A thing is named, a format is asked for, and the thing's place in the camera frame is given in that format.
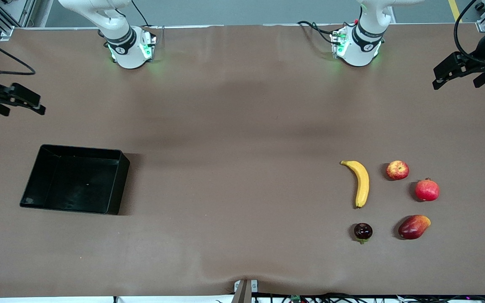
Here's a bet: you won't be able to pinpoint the red yellow apple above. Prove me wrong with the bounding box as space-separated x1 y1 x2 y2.
386 160 410 181

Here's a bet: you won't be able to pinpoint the red yellow mango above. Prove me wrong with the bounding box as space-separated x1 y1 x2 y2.
397 215 431 240

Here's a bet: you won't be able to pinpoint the dark purple mangosteen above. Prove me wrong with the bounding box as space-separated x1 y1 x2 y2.
354 223 373 245

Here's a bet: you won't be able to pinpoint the black right base cable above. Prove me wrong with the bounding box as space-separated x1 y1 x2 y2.
130 0 159 32

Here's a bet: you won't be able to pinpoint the wrinkled table cover sheet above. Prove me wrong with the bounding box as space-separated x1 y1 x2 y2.
0 23 485 298

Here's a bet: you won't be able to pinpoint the black left base cables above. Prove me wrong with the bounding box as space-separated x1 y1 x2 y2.
297 20 341 45

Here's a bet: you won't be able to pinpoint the yellow banana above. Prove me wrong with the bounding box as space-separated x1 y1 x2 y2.
340 160 370 209

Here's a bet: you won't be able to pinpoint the black rectangular plastic box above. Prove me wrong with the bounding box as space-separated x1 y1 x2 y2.
19 144 131 215

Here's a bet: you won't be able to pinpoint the red pomegranate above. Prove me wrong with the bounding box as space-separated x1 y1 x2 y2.
414 178 440 202

